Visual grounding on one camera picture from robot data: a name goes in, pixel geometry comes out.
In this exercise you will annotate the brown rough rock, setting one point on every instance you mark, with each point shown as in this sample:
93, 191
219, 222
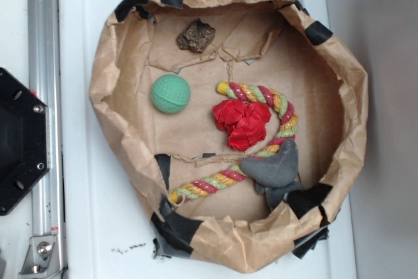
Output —
196, 37

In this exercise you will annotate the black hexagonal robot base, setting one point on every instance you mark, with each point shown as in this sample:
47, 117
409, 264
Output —
24, 153

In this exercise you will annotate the red crumpled tape ball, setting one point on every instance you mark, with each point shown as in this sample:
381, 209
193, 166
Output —
243, 122

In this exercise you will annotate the green rubber ball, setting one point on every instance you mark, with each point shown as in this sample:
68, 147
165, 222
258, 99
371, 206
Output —
170, 94

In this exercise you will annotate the grey plush toy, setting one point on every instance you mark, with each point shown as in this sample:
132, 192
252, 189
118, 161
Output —
275, 176

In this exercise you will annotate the brown paper bag bin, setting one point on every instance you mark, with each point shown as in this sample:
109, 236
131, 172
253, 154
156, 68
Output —
270, 43

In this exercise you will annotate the multicolour twisted rope toy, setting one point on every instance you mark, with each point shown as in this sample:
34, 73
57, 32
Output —
288, 127

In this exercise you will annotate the aluminium extrusion rail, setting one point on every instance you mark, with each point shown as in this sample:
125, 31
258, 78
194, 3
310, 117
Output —
48, 206

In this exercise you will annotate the metal corner bracket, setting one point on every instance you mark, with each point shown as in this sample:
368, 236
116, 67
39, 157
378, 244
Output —
42, 258

